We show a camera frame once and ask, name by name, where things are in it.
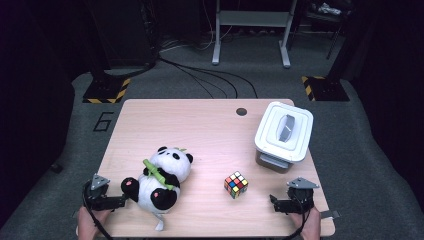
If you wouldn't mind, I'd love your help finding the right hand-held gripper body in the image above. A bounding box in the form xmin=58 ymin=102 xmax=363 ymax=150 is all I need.
xmin=287 ymin=177 xmax=320 ymax=214

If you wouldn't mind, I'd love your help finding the person's left hand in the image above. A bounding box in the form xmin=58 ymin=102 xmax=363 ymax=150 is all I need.
xmin=76 ymin=205 xmax=113 ymax=240

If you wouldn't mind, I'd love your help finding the black cabinet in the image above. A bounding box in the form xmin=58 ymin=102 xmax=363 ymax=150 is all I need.
xmin=89 ymin=0 xmax=158 ymax=68

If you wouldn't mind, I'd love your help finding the colourful puzzle cube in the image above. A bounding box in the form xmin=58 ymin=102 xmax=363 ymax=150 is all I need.
xmin=223 ymin=170 xmax=249 ymax=200

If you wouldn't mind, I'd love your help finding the white cloth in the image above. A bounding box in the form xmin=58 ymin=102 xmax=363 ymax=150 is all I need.
xmin=316 ymin=2 xmax=343 ymax=16

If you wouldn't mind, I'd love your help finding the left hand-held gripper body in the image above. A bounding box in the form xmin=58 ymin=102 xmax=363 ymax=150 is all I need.
xmin=82 ymin=173 xmax=114 ymax=212

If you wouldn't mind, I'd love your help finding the right hand-held gripper cable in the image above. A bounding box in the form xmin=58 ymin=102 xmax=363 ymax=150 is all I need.
xmin=286 ymin=199 xmax=313 ymax=240

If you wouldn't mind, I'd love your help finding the left hand-held gripper cable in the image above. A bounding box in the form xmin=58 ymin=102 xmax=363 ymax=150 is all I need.
xmin=81 ymin=189 xmax=114 ymax=240

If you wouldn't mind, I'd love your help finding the black striped stand base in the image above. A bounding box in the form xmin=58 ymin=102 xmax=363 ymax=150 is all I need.
xmin=301 ymin=75 xmax=351 ymax=102
xmin=82 ymin=77 xmax=132 ymax=104

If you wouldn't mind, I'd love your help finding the person's right hand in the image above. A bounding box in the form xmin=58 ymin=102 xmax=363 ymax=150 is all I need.
xmin=289 ymin=205 xmax=322 ymax=240

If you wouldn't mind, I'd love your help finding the black floor cable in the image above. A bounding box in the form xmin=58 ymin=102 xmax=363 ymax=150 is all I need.
xmin=166 ymin=61 xmax=239 ymax=99
xmin=173 ymin=63 xmax=215 ymax=99
xmin=159 ymin=57 xmax=259 ymax=99

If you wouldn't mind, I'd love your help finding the hand-held gripper cable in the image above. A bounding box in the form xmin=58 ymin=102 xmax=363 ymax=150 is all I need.
xmin=286 ymin=199 xmax=313 ymax=240
xmin=81 ymin=189 xmax=114 ymax=240

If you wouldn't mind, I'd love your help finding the dark metal rack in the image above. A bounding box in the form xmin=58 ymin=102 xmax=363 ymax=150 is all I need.
xmin=293 ymin=0 xmax=348 ymax=61

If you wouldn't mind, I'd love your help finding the panda plush toy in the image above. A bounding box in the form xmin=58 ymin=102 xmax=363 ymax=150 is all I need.
xmin=120 ymin=145 xmax=194 ymax=232

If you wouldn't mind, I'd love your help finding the white metal stand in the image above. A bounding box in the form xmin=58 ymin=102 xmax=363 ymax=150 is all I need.
xmin=211 ymin=0 xmax=299 ymax=69

